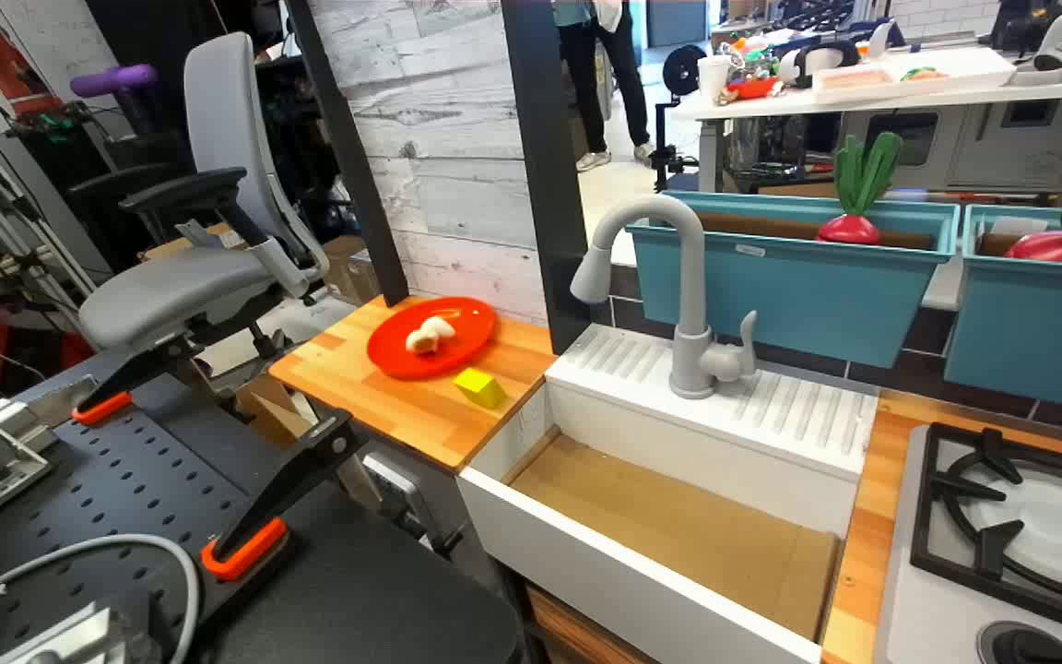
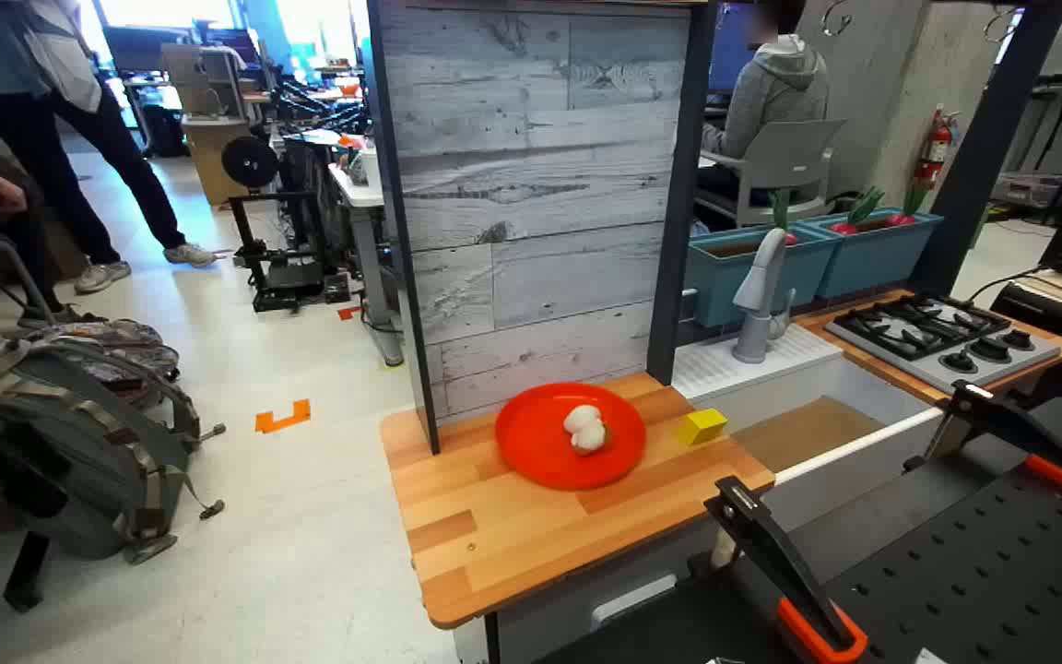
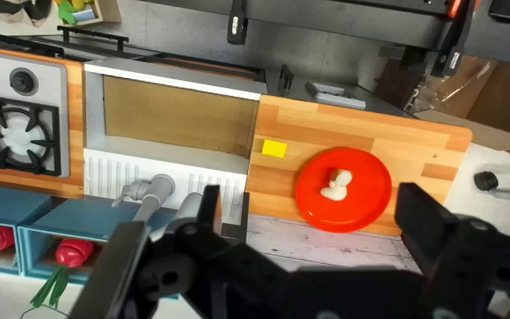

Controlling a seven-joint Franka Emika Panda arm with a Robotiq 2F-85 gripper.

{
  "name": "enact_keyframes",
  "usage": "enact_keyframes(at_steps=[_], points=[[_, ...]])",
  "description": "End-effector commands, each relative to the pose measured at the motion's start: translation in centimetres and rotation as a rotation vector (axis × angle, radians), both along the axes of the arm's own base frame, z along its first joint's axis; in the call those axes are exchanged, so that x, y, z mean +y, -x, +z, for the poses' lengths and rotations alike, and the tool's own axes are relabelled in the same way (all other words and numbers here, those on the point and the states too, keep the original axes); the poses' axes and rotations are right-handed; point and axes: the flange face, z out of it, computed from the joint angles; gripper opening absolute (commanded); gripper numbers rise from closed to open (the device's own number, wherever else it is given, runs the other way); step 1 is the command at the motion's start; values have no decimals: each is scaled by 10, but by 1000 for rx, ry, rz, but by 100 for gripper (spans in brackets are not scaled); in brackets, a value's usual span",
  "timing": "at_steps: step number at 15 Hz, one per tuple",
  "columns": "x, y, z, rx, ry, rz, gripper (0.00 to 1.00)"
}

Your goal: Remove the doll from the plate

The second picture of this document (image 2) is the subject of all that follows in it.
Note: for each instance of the white plush doll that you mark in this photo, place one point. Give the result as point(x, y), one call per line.
point(582, 429)

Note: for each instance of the orange round plate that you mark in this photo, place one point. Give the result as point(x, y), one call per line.
point(536, 443)

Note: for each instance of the grey wood-print backdrop panel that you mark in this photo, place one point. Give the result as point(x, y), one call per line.
point(531, 195)

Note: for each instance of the yellow block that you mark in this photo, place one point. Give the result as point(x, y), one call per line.
point(703, 425)

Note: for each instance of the light wooden kitchen counter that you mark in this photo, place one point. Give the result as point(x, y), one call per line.
point(495, 528)

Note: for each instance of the blue plastic bin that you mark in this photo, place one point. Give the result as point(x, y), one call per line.
point(881, 252)
point(729, 279)

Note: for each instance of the white desk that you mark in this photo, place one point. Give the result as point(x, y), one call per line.
point(365, 195)

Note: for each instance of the grey toy faucet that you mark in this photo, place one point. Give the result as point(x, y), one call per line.
point(758, 290)

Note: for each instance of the black machine stand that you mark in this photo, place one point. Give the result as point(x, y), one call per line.
point(285, 279)

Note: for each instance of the white toy sink unit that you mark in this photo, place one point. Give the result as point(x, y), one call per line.
point(790, 371)

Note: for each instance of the grey chair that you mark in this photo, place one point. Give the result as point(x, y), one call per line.
point(790, 151)

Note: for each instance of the seated person in grey hoodie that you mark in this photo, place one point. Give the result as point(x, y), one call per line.
point(775, 87)

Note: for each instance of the wooden cart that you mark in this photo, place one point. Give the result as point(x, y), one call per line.
point(215, 134)

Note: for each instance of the black toy stove top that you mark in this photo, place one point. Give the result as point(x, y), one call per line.
point(940, 334)

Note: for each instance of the red fire extinguisher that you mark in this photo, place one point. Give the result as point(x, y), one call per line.
point(939, 147)

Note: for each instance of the grey backpack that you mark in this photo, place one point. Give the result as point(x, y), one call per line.
point(76, 443)

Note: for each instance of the standing person in dark trousers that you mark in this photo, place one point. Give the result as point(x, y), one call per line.
point(44, 111)

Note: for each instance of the black frame post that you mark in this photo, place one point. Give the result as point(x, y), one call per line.
point(678, 186)
point(399, 223)

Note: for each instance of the black slanted frame beam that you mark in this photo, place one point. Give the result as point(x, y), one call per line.
point(986, 134)

